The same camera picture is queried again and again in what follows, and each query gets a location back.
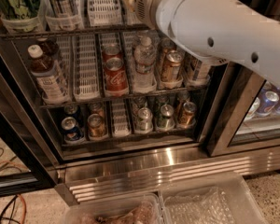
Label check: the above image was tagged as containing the steel fridge base grille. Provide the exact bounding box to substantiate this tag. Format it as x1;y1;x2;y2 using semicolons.
55;146;280;205

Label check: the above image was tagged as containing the front red cola can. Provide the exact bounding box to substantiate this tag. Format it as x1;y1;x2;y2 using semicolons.
104;57;128;91

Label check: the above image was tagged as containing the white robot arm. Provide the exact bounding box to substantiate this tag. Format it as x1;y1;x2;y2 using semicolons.
122;0;280;88

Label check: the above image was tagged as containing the right tea bottle white cap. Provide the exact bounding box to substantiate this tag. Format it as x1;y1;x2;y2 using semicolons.
188;57;211;81

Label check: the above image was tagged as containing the red cola can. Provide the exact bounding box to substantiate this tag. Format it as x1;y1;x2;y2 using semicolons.
102;44;122;62
104;57;128;91

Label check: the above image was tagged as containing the left rear tea bottle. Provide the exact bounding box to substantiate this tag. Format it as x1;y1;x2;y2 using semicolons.
37;38;63;68

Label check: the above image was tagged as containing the empty white tray shelf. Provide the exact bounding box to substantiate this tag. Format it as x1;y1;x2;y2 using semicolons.
73;35;100;102
88;0;123;26

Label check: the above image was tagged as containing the empty white tray middle shelf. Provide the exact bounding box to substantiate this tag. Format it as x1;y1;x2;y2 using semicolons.
73;35;100;102

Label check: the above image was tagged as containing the closed glass fridge door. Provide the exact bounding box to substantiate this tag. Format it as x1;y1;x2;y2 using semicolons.
206;0;280;157

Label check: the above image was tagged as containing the front gold soda can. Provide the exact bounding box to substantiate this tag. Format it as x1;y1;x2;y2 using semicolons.
161;50;183;82

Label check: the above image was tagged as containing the front gold can bottom right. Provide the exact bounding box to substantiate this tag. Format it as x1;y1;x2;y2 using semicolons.
177;102;197;125

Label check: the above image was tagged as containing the rear red cola can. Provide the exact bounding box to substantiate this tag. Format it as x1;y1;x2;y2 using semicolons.
102;44;122;62

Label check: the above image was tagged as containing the left clear plastic bin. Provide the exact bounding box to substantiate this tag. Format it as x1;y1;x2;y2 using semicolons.
61;193;164;224

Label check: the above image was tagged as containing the orange cable on floor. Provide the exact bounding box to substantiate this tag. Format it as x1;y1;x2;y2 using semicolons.
0;160;31;224

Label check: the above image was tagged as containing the blue pepsi can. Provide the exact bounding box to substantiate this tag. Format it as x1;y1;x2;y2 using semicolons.
63;105;83;123
62;117;84;141

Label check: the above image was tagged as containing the clear plastic bin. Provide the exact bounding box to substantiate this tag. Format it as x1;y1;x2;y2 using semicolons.
159;172;268;224
61;193;164;224

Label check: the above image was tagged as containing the rear blue pepsi can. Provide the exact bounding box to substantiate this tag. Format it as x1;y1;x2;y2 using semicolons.
63;105;83;123

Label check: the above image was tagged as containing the clear water bottle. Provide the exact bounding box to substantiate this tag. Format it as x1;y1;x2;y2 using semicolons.
133;36;156;88

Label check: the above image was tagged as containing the right clear plastic bin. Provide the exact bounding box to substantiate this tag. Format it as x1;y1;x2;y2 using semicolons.
159;172;268;224

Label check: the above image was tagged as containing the bronze can shelf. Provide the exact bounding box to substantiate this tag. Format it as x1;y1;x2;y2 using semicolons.
88;114;106;138
89;103;105;118

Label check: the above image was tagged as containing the front bronze can bottom shelf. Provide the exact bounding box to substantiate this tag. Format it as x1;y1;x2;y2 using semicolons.
88;114;106;138

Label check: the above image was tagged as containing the front blue pepsi can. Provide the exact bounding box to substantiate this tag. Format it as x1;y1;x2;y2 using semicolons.
62;117;84;141

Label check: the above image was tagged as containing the open fridge door frame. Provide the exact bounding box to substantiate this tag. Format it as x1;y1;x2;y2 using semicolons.
0;38;58;197

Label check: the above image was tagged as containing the tea bottle white cap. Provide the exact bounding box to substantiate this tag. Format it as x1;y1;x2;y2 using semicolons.
28;45;69;104
188;57;211;81

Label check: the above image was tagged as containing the empty white tray top shelf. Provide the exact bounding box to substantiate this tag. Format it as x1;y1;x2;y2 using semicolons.
88;0;123;26

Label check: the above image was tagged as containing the bubble wrap sheet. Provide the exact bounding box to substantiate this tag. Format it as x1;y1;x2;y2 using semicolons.
164;187;236;224

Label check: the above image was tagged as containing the rear bronze can bottom shelf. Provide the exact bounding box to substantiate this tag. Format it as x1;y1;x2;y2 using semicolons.
89;103;105;118

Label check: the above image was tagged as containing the left tea bottle white cap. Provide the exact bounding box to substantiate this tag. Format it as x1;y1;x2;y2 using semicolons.
28;45;69;104

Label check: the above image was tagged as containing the front silver can bottom shelf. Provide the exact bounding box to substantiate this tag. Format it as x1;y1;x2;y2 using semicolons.
135;107;152;132

